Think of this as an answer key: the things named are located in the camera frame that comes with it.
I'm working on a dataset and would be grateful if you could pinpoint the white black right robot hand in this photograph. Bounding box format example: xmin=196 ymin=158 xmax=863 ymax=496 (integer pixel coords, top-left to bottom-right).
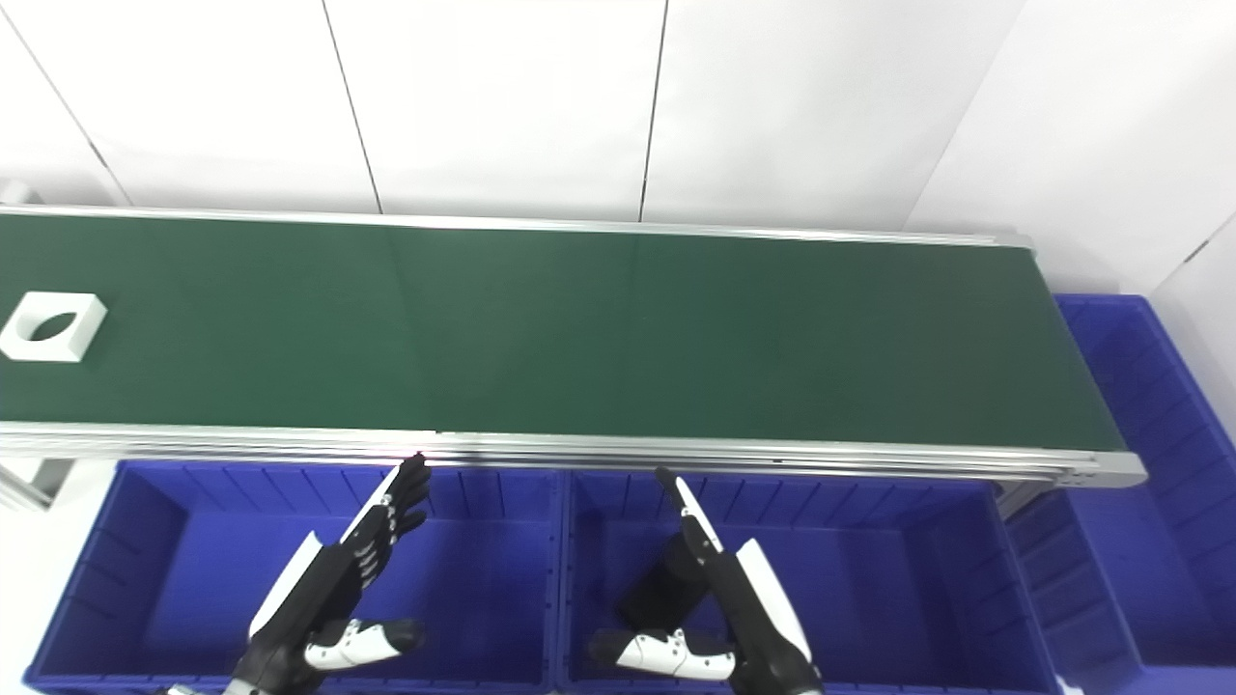
xmin=589 ymin=468 xmax=823 ymax=695

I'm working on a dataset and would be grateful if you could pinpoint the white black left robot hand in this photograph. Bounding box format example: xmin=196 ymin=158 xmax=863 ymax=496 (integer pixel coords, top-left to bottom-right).
xmin=232 ymin=454 xmax=432 ymax=692

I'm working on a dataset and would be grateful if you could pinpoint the white square part with hole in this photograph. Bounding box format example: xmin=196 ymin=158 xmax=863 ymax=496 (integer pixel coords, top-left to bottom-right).
xmin=0 ymin=292 xmax=108 ymax=364

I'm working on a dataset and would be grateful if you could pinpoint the blue plastic bin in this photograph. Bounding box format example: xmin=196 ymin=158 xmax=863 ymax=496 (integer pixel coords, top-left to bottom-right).
xmin=24 ymin=460 xmax=567 ymax=695
xmin=1004 ymin=294 xmax=1236 ymax=695
xmin=558 ymin=469 xmax=1063 ymax=695

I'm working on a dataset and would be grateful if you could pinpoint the green conveyor belt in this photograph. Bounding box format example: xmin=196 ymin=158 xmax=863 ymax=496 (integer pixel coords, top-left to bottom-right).
xmin=0 ymin=212 xmax=1127 ymax=453
xmin=0 ymin=205 xmax=1148 ymax=489

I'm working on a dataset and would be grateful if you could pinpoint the aluminium conveyor leg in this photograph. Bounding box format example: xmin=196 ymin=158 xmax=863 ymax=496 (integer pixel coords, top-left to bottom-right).
xmin=0 ymin=458 xmax=76 ymax=510

